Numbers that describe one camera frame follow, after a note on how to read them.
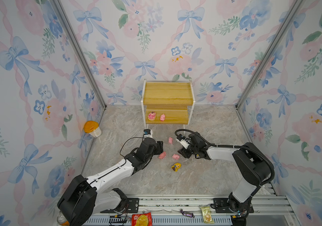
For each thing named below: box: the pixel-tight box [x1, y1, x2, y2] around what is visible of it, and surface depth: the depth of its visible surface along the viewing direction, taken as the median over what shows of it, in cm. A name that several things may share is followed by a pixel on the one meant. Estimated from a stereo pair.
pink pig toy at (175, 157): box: [171, 153, 180, 161], surface depth 91 cm
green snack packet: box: [200, 206, 215, 224], surface depth 72 cm
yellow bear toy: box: [171, 162, 182, 172], surface depth 87 cm
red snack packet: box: [131, 212, 153, 226], surface depth 70 cm
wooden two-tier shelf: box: [141, 79, 196, 135], surface depth 84 cm
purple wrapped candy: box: [179, 209, 195, 219], surface depth 73 cm
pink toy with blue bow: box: [158, 151, 167, 160], surface depth 92 cm
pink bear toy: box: [147, 111, 156, 121], surface depth 92 cm
